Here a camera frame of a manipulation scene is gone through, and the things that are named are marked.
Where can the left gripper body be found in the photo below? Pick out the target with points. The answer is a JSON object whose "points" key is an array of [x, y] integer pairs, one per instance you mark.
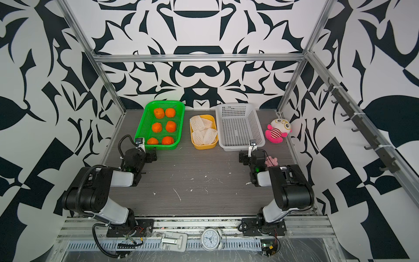
{"points": [[147, 159]]}

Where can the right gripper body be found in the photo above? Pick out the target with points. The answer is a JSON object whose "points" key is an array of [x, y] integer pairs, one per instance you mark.
{"points": [[247, 161]]}

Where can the orange toy fruit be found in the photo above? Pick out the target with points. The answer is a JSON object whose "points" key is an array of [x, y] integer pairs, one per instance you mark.
{"points": [[159, 113]]}

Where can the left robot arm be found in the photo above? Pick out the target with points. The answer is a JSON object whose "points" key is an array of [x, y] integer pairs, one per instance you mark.
{"points": [[88, 194]]}

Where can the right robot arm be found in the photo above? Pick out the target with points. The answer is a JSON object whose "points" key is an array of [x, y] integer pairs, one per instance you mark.
{"points": [[291, 190]]}

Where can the small pink plush toy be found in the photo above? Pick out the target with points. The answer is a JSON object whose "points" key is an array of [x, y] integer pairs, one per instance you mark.
{"points": [[271, 162]]}

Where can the pink white plush toy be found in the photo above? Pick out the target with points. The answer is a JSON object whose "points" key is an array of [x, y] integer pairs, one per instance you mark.
{"points": [[278, 130]]}

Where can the white perforated plastic basket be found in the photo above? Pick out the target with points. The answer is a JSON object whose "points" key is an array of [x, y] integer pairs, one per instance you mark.
{"points": [[237, 125]]}

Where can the green plastic basket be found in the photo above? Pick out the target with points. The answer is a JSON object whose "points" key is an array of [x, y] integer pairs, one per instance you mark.
{"points": [[148, 119]]}

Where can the yellow plastic tray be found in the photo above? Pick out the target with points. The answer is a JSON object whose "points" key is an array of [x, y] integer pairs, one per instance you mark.
{"points": [[205, 147]]}

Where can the small green circuit board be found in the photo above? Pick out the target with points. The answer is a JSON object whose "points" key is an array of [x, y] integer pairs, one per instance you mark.
{"points": [[270, 247]]}

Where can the white analog clock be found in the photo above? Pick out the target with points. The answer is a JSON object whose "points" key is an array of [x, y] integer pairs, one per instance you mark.
{"points": [[211, 239]]}

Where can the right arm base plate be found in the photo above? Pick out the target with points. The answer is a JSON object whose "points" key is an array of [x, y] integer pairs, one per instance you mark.
{"points": [[252, 227]]}

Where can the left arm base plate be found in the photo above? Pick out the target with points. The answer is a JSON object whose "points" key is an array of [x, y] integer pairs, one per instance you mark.
{"points": [[140, 228]]}

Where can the black hook rail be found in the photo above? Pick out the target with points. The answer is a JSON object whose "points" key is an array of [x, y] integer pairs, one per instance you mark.
{"points": [[364, 126]]}

